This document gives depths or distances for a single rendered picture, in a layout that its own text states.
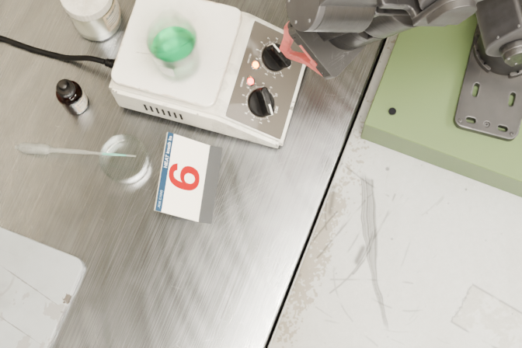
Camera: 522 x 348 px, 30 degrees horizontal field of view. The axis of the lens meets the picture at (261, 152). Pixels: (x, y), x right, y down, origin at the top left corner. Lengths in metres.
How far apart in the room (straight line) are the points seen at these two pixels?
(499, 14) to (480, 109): 0.15
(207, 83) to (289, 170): 0.15
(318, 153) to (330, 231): 0.09
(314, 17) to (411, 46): 0.30
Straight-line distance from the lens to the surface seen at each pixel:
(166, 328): 1.10
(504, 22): 0.97
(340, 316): 1.09
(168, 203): 1.08
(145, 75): 1.07
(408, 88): 1.09
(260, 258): 1.10
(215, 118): 1.07
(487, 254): 1.12
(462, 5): 0.82
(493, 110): 1.09
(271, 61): 1.10
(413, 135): 1.08
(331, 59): 0.95
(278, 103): 1.10
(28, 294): 1.12
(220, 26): 1.08
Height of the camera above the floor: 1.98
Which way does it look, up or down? 75 degrees down
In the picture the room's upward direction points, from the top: 6 degrees counter-clockwise
